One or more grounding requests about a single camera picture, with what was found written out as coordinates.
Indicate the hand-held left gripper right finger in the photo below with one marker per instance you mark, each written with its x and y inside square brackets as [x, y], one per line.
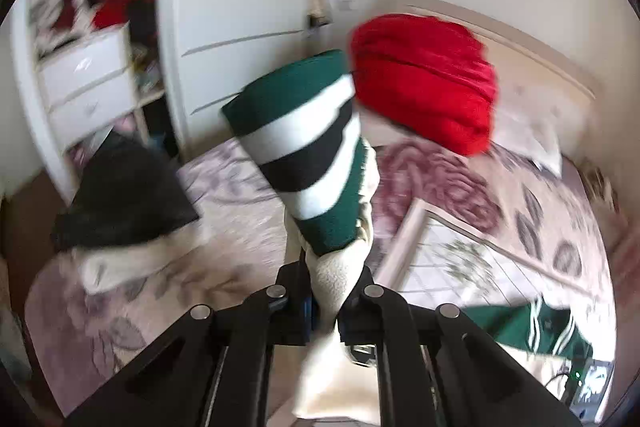
[346, 324]

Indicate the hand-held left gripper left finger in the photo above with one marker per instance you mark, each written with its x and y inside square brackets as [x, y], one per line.
[306, 314]

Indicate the green striped jacket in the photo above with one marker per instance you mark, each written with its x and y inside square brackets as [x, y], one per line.
[305, 142]

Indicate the purple floral bedspread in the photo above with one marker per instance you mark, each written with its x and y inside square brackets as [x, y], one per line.
[235, 217]

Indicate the white floral quilt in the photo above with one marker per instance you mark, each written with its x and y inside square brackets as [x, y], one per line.
[465, 257]

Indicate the cream cloth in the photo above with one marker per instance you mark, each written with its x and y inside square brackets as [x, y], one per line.
[130, 262]

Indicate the black garment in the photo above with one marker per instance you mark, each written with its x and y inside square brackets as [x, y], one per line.
[125, 202]

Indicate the red blanket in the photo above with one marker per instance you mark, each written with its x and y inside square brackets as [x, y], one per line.
[430, 82]

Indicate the white pillow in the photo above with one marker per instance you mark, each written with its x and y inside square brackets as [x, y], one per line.
[525, 127]

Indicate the white drawer unit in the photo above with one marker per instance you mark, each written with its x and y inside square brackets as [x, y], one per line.
[85, 82]

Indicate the cream headboard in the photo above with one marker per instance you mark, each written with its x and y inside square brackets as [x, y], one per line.
[540, 52]

